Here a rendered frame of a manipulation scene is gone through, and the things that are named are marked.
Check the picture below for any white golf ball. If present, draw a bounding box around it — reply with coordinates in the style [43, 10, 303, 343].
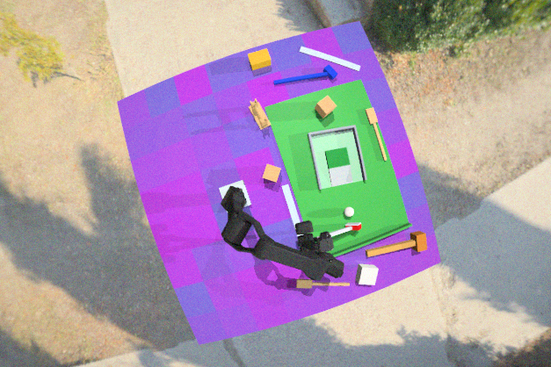
[344, 206, 354, 217]

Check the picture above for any yellow block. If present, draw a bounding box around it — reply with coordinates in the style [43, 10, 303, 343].
[248, 49, 271, 70]

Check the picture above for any white flat bar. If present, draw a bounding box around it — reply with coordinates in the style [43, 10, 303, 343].
[299, 47, 360, 71]
[282, 184, 301, 226]

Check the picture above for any tan cube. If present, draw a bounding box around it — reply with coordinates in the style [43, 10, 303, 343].
[315, 96, 336, 119]
[263, 164, 281, 183]

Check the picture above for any orange mallet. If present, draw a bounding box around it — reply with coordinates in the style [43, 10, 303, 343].
[366, 231, 427, 257]

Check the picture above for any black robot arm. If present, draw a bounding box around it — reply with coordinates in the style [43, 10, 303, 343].
[221, 185, 344, 281]

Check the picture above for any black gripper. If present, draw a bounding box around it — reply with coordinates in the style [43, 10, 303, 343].
[295, 220, 318, 251]

